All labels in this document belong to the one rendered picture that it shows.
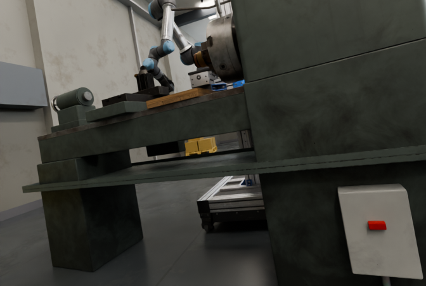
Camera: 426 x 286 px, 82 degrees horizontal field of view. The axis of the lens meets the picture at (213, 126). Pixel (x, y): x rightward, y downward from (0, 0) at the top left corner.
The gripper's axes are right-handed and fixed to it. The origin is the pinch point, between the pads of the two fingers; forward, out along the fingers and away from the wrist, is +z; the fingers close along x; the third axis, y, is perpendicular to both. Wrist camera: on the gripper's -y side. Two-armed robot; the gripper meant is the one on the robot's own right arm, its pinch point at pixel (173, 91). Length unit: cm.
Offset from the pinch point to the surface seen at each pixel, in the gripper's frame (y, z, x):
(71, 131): -12, -42, 62
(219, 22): -47, -67, -39
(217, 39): -53, -66, -34
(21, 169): 162, 99, 255
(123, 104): -39, -58, 20
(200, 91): -62, -56, -13
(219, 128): -80, -50, -10
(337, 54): -97, -70, -56
